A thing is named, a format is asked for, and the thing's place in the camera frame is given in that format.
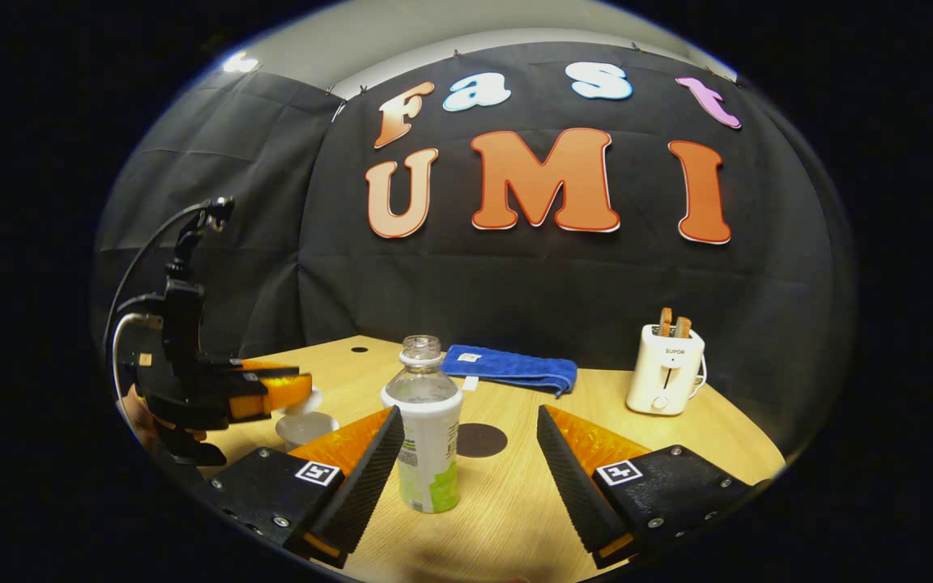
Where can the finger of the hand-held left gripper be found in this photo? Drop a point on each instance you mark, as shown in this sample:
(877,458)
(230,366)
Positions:
(272,394)
(268,370)

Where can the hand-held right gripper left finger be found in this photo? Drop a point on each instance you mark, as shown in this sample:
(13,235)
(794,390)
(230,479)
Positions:
(361,494)

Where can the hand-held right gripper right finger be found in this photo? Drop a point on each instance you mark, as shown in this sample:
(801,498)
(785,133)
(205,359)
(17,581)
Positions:
(576,494)

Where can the white teacup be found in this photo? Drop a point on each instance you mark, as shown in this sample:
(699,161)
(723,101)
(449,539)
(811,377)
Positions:
(304,427)

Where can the clear water bottle green label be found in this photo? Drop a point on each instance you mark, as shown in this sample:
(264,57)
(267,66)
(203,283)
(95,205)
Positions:
(428,437)

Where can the dark round coaster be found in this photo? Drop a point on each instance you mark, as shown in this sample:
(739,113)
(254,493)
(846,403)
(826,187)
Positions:
(483,441)

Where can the blue towel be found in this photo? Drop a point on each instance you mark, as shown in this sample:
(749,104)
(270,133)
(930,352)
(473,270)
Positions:
(515,368)

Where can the white toaster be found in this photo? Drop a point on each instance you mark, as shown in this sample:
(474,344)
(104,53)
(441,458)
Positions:
(662,376)

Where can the brown toast slice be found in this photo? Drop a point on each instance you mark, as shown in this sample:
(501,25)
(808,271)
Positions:
(666,321)
(682,327)

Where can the black backdrop cloth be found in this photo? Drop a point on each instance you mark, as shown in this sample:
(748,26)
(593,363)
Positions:
(515,283)

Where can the bright ceiling light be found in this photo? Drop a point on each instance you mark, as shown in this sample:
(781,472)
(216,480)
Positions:
(240,62)

